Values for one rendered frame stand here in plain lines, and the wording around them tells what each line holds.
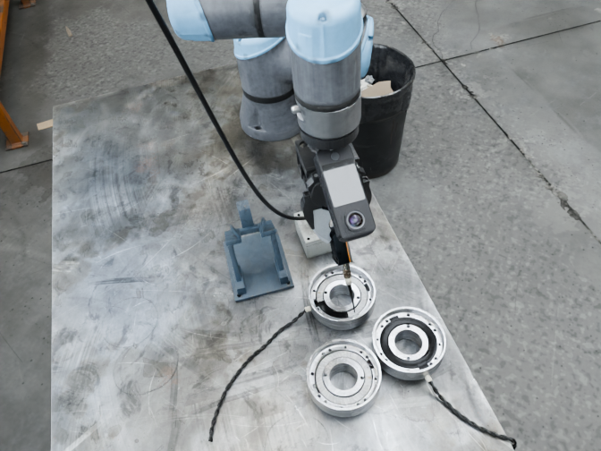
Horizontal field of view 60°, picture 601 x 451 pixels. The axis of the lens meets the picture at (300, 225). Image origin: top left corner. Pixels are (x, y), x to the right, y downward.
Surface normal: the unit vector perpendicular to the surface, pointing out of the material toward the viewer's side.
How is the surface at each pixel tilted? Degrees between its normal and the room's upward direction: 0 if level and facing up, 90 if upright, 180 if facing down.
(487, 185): 0
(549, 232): 0
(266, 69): 90
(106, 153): 0
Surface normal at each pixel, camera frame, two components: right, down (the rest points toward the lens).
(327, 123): -0.06, 0.77
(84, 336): -0.07, -0.63
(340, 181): 0.11, -0.16
